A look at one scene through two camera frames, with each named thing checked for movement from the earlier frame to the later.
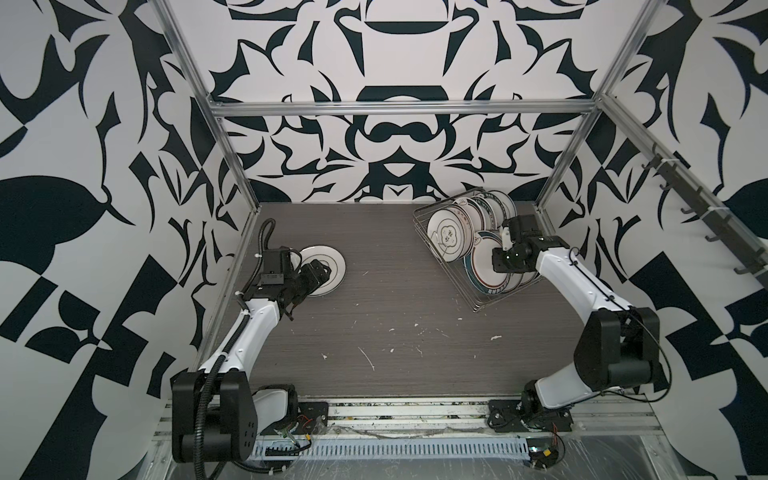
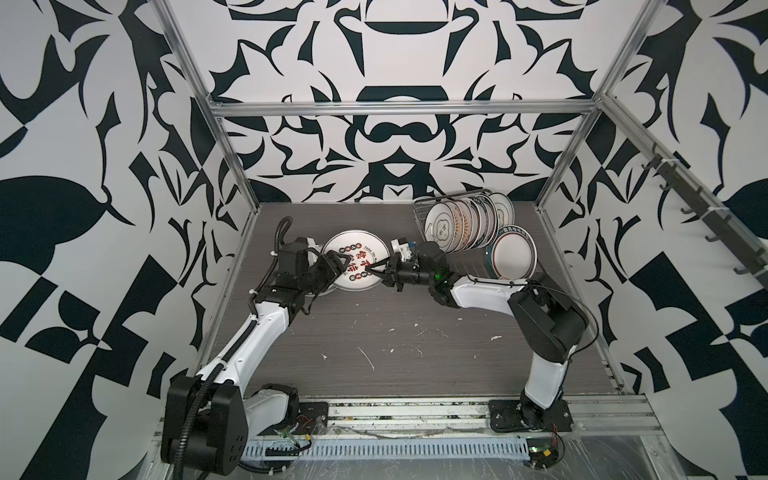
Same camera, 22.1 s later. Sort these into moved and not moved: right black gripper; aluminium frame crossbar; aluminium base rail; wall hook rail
Moved: right black gripper
Not moved: aluminium base rail; aluminium frame crossbar; wall hook rail
